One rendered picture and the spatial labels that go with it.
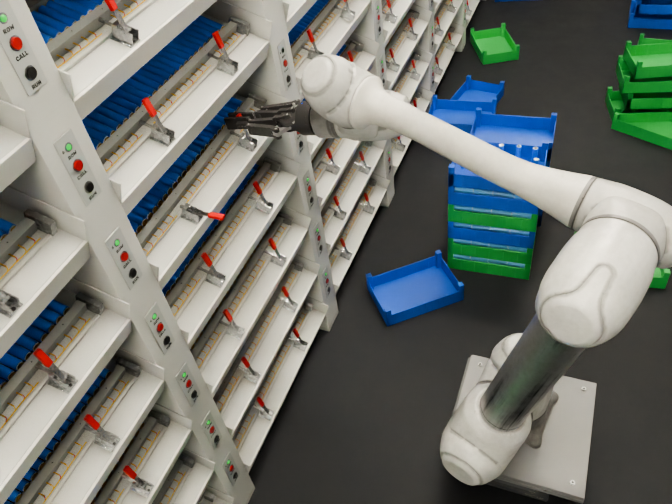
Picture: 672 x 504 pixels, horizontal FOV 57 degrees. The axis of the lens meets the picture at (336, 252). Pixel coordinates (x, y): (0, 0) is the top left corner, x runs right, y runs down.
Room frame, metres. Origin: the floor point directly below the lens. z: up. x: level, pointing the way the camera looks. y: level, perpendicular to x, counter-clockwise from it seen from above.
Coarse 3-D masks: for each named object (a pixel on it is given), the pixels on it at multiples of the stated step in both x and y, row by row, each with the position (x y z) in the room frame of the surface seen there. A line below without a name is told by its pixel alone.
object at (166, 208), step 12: (240, 108) 1.38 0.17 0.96; (228, 132) 1.29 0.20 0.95; (240, 132) 1.31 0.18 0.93; (216, 144) 1.24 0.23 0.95; (204, 156) 1.20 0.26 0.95; (192, 168) 1.16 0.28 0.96; (204, 168) 1.18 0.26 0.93; (192, 180) 1.13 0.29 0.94; (180, 192) 1.08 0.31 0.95; (168, 204) 1.05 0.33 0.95; (156, 216) 1.01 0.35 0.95; (144, 228) 0.98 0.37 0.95; (156, 228) 0.99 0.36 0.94; (144, 240) 0.95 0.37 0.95
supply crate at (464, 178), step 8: (496, 144) 1.74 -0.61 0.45; (504, 144) 1.73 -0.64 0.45; (512, 144) 1.72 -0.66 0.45; (520, 144) 1.71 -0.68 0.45; (544, 144) 1.66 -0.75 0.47; (512, 152) 1.72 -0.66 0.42; (528, 152) 1.69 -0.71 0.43; (544, 152) 1.66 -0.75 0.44; (528, 160) 1.68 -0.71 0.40; (544, 160) 1.66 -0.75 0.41; (448, 168) 1.62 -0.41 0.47; (456, 168) 1.70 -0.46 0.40; (448, 176) 1.62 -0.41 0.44; (456, 176) 1.61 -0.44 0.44; (464, 176) 1.60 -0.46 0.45; (472, 176) 1.58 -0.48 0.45; (448, 184) 1.62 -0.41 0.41; (456, 184) 1.61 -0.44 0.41; (464, 184) 1.59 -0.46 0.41; (472, 184) 1.58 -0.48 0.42; (480, 184) 1.57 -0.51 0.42; (488, 184) 1.56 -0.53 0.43
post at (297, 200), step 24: (240, 0) 1.43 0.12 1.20; (264, 0) 1.42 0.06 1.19; (288, 48) 1.48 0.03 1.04; (264, 72) 1.42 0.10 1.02; (288, 96) 1.44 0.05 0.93; (288, 144) 1.41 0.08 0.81; (312, 168) 1.49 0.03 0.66; (312, 216) 1.44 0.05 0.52; (312, 240) 1.42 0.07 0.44; (312, 288) 1.42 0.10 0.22; (336, 312) 1.48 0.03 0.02
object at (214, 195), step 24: (240, 96) 1.46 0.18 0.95; (264, 96) 1.43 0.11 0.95; (264, 144) 1.30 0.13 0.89; (240, 168) 1.20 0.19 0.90; (192, 192) 1.11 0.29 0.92; (216, 192) 1.12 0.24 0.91; (168, 216) 1.04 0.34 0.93; (168, 240) 0.97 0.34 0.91; (192, 240) 0.99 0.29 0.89; (168, 264) 0.91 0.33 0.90
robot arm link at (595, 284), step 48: (576, 240) 0.67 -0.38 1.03; (624, 240) 0.64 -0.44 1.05; (576, 288) 0.57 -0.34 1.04; (624, 288) 0.56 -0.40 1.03; (528, 336) 0.66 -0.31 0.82; (576, 336) 0.54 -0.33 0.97; (480, 384) 0.82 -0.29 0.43; (528, 384) 0.63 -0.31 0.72; (480, 432) 0.66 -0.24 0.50; (528, 432) 0.65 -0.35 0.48; (480, 480) 0.60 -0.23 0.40
